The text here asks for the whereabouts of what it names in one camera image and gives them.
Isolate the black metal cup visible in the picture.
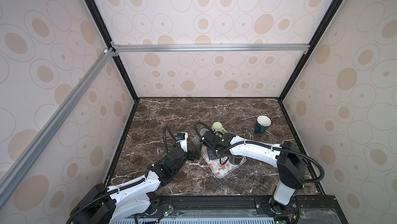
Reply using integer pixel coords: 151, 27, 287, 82
228, 155, 246, 166

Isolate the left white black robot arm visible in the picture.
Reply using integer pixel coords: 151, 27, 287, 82
67, 132, 200, 224

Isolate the back aluminium frame bar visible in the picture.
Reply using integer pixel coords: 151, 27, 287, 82
114, 44, 310, 53

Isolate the green circuit board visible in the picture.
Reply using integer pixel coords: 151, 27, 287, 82
157, 204, 175, 220

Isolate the floral rectangular serving tray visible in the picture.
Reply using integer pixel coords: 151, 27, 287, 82
201, 146, 247, 179

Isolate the grey ceramic mug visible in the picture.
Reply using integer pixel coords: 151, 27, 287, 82
200, 128, 208, 136

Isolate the aluminium frame bar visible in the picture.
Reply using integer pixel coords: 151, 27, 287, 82
114, 44, 310, 53
1, 47, 115, 208

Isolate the left aluminium frame bar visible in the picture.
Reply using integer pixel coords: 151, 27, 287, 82
1, 47, 115, 208

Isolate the light green ceramic mug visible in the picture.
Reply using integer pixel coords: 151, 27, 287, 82
211, 122, 227, 134

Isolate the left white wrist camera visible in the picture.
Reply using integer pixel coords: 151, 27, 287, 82
176, 132, 188, 153

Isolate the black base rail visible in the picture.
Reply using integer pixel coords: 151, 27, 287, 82
81, 195, 348, 224

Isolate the dark green ceramic mug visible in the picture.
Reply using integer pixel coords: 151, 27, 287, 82
254, 115, 271, 135

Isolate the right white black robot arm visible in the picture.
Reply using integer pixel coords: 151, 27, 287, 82
194, 122, 325, 206

